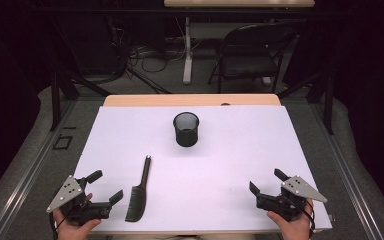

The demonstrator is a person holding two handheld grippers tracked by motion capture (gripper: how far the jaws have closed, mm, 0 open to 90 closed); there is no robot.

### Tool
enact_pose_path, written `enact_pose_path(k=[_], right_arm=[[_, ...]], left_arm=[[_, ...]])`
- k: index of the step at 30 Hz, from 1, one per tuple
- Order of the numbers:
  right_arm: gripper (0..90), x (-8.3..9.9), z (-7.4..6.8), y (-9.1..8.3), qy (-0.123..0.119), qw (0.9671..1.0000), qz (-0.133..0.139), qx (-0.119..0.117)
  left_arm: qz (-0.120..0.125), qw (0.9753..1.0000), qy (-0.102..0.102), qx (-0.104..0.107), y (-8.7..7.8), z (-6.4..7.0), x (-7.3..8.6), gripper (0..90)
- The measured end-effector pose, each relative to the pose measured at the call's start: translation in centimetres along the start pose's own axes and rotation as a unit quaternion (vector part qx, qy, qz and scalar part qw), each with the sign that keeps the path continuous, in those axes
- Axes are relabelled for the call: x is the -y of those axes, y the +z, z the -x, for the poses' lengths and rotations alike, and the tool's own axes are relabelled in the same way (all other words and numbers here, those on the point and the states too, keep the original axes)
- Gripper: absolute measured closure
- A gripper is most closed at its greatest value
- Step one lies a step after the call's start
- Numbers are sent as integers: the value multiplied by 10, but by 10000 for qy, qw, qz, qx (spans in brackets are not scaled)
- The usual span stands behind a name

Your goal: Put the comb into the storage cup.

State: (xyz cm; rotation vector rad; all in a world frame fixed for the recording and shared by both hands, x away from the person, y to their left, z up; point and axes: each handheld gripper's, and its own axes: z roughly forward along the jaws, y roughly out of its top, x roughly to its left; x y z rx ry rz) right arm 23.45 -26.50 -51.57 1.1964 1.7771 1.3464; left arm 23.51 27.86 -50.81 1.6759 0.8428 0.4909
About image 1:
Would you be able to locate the bundle of floor cables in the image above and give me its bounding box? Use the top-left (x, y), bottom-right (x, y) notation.
top-left (111, 16), bottom-right (188, 75)

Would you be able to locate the black comb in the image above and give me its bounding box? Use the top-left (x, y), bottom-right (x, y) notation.
top-left (124, 155), bottom-right (152, 223)

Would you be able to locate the left hand-held gripper cable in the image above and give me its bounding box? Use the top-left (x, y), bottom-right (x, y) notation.
top-left (48, 213), bottom-right (67, 240)

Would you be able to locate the wooden table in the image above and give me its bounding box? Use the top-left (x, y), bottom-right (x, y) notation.
top-left (59, 93), bottom-right (328, 236)

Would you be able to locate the black mesh pen cup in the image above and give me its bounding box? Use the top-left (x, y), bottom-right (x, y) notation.
top-left (172, 111), bottom-right (201, 148)

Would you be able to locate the aluminium floor rail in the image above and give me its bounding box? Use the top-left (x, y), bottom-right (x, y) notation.
top-left (309, 99), bottom-right (384, 240)
top-left (0, 99), bottom-right (78, 240)

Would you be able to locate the black metal frame stand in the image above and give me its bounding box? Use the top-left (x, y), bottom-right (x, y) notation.
top-left (48, 13), bottom-right (113, 133)
top-left (277, 71), bottom-right (335, 136)

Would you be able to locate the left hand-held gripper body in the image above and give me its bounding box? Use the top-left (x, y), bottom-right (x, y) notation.
top-left (45, 175), bottom-right (112, 226)

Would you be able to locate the person's left hand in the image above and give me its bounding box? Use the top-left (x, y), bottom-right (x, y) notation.
top-left (53, 208), bottom-right (103, 240)

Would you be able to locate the white desk with beige top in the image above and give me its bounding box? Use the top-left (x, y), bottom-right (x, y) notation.
top-left (163, 0), bottom-right (316, 85)

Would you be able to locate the white board sheet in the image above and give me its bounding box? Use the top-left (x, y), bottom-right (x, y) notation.
top-left (52, 105), bottom-right (333, 233)

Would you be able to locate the right hand-held gripper cable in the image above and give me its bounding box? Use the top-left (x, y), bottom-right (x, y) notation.
top-left (293, 199), bottom-right (316, 232)

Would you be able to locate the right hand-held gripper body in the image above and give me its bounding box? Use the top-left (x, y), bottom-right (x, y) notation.
top-left (255, 175), bottom-right (328, 223)

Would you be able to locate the black folding chair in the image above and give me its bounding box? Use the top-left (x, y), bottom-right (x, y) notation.
top-left (207, 23), bottom-right (298, 94)

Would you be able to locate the person's right hand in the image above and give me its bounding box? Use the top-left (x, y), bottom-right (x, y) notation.
top-left (267, 198), bottom-right (315, 240)

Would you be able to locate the hand-held gripper cable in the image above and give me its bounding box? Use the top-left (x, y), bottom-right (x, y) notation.
top-left (48, 213), bottom-right (67, 240)
top-left (293, 199), bottom-right (316, 232)

